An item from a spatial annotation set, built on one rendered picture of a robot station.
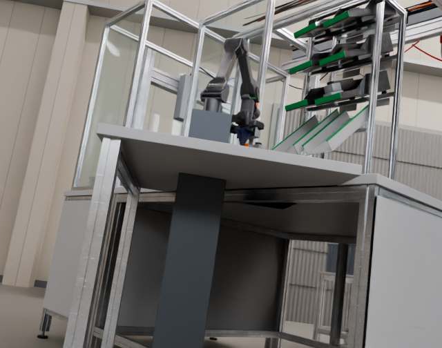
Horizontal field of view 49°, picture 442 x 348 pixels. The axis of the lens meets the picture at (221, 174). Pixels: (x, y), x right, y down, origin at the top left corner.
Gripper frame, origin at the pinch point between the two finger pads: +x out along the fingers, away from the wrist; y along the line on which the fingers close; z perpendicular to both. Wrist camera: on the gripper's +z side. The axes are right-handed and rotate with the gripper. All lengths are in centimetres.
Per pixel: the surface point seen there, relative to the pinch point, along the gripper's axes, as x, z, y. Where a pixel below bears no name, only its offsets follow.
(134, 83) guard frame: -37, 12, -81
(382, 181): 25, 13, 75
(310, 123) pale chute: -8.4, -15.3, 23.1
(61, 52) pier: -183, -68, -431
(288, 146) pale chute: 4.2, -5.6, 21.3
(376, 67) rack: -25, -12, 53
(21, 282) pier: 100, -81, -427
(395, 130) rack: -6, -30, 53
